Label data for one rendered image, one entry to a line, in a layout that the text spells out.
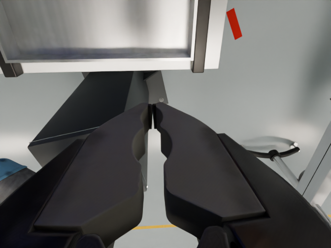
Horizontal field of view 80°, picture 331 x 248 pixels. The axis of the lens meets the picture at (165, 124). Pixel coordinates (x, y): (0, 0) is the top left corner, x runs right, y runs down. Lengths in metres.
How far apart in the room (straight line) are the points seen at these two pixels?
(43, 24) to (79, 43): 0.05
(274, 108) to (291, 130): 0.27
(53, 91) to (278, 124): 1.58
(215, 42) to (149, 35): 0.10
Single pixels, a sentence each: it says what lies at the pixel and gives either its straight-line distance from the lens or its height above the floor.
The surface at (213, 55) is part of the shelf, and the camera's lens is 0.35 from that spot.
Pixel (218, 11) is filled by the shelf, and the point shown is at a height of 0.88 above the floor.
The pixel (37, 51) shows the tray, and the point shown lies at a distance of 0.37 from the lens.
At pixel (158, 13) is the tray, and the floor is 0.88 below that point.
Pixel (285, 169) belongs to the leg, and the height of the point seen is 0.27.
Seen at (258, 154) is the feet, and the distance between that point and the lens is 1.66.
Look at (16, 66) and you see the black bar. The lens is 0.38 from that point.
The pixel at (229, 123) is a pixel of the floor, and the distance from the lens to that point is 1.53.
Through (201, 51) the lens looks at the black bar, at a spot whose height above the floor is 0.90.
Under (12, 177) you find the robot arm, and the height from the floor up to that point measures 0.95.
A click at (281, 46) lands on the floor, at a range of 1.45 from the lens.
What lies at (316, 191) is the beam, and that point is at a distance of 1.38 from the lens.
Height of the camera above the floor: 1.20
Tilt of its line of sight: 58 degrees down
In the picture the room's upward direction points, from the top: 173 degrees clockwise
